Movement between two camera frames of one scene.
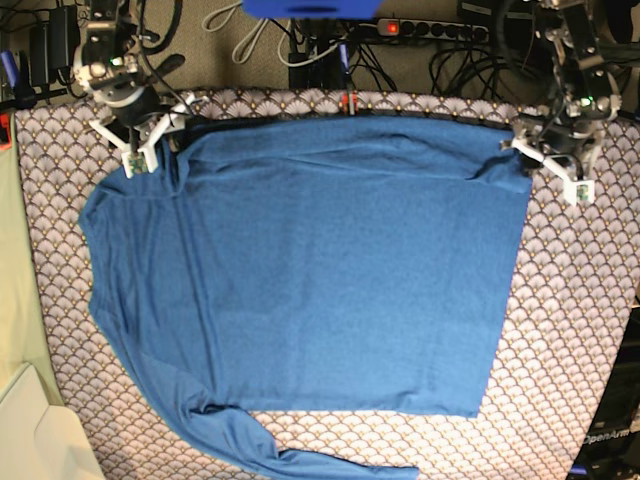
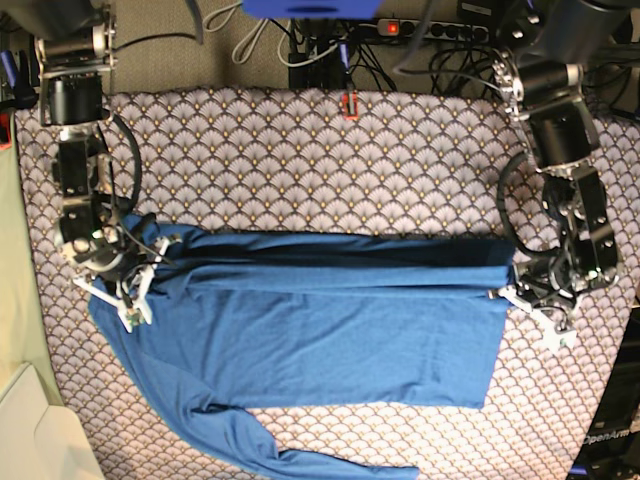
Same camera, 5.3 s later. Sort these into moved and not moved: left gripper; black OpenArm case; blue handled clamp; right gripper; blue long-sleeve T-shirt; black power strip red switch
Moved: right gripper; blue long-sleeve T-shirt; left gripper
Not moved: blue handled clamp; black power strip red switch; black OpenArm case
